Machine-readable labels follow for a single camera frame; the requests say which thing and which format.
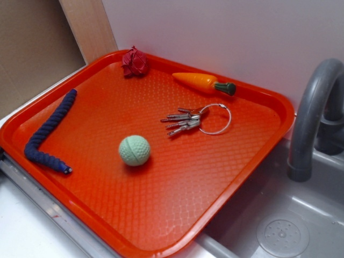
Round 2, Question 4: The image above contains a light green dimpled ball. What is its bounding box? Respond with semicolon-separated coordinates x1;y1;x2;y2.
119;135;151;167

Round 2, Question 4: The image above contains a crumpled red paper ball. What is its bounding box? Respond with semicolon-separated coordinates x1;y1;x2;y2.
121;46;149;77

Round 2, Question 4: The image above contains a grey plastic faucet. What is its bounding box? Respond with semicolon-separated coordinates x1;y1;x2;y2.
288;59;343;182

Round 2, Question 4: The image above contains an orange toy carrot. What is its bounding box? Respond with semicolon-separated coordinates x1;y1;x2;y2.
172;73;237;96

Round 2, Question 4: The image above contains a silver wire key ring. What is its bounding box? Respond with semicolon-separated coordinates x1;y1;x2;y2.
198;103;232;135

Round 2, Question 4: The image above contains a light wooden board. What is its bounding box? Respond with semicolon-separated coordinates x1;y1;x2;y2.
60;0;118;64

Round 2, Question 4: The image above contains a silver keys bunch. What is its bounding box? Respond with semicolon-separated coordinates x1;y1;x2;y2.
160;107;209;137

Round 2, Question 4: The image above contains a grey plastic sink basin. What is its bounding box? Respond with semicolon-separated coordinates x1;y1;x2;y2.
196;140;343;257

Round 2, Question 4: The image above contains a navy blue rope piece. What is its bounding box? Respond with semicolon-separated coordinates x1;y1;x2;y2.
24;88;73;175

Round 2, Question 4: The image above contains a round grey sink drain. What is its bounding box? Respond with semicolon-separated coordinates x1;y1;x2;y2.
256;213;310;257

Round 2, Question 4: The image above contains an orange plastic tray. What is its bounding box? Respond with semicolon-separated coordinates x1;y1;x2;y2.
1;51;294;257

